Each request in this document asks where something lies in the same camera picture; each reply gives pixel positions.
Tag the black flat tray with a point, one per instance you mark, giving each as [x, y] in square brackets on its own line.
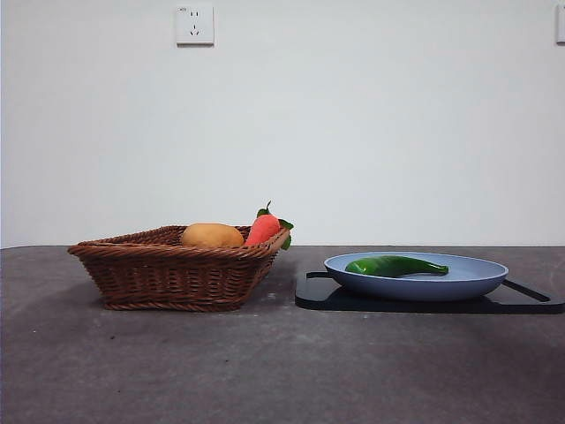
[353, 302]

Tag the white wall plate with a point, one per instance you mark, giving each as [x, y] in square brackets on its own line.
[560, 24]

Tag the blue round plate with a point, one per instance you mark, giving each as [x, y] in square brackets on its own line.
[415, 282]

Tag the yellow-brown potato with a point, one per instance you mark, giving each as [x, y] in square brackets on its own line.
[212, 235]

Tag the green chili pepper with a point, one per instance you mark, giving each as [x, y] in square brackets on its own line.
[388, 265]

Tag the brown wicker basket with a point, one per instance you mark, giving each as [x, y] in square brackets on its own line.
[176, 274]

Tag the white wall socket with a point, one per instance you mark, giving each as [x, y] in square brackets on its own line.
[195, 24]

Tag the orange plush carrot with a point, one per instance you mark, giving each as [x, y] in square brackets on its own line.
[263, 229]

